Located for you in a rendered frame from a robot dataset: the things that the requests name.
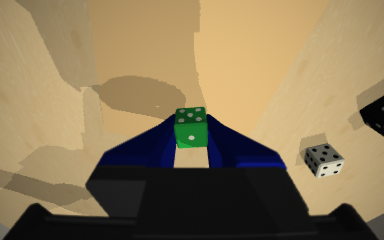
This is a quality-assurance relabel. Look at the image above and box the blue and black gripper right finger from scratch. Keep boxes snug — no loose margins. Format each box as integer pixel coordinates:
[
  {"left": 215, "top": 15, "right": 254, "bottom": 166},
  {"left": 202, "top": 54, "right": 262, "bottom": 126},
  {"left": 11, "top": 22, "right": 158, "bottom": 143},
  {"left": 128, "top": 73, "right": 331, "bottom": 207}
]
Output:
[{"left": 206, "top": 114, "right": 287, "bottom": 170}]

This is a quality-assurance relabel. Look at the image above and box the tan flat mat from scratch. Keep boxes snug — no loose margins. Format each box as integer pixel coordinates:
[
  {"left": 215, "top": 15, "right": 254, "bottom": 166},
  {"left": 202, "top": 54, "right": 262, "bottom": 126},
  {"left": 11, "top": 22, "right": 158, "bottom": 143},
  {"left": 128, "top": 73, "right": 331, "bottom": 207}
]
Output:
[{"left": 88, "top": 0, "right": 330, "bottom": 137}]

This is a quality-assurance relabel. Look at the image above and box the green die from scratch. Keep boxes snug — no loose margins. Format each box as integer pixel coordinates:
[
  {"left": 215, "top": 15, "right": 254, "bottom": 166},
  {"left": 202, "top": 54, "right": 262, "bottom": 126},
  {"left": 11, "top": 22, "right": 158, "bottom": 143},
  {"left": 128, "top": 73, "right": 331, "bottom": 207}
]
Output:
[{"left": 174, "top": 107, "right": 208, "bottom": 148}]

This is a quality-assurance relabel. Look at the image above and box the black die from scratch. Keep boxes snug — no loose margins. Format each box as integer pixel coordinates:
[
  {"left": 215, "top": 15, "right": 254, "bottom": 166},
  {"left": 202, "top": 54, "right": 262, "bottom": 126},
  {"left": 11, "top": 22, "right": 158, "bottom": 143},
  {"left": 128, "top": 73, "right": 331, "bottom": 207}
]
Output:
[{"left": 360, "top": 96, "right": 384, "bottom": 136}]

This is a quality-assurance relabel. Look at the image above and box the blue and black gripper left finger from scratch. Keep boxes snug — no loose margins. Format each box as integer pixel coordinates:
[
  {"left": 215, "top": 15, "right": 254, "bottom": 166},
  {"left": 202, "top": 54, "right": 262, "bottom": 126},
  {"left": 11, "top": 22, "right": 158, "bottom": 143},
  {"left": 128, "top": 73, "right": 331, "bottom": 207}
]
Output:
[{"left": 96, "top": 114, "right": 177, "bottom": 167}]

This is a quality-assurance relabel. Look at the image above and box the white die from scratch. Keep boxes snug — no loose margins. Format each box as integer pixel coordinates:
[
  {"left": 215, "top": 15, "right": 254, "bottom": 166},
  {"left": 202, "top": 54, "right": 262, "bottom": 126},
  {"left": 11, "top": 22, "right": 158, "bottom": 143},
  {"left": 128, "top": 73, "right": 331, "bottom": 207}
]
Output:
[{"left": 304, "top": 143, "right": 345, "bottom": 178}]

